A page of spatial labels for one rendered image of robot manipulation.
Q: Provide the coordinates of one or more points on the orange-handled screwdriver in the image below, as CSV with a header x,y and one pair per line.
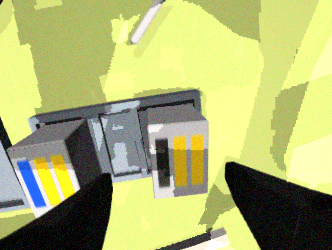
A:
x,y
151,13

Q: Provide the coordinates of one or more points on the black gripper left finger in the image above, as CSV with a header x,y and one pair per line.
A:
x,y
78,223

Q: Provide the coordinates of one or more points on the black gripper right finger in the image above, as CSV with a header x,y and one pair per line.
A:
x,y
280,214

